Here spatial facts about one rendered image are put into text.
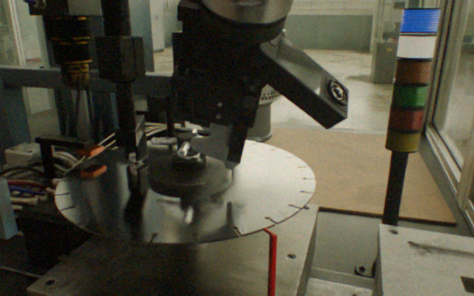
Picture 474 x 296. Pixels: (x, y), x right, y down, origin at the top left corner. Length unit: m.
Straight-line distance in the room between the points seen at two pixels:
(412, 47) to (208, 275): 0.39
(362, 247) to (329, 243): 0.06
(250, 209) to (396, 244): 0.17
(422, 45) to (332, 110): 0.22
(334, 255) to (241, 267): 0.26
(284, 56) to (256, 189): 0.18
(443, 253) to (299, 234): 0.19
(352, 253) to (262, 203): 0.34
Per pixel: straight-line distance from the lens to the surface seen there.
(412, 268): 0.45
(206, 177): 0.47
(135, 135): 0.49
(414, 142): 0.58
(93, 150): 0.57
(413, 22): 0.55
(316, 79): 0.36
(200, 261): 0.51
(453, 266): 0.48
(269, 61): 0.33
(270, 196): 0.45
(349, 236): 0.78
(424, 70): 0.56
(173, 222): 0.40
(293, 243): 0.55
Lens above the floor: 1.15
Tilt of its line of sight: 19 degrees down
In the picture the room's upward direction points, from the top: straight up
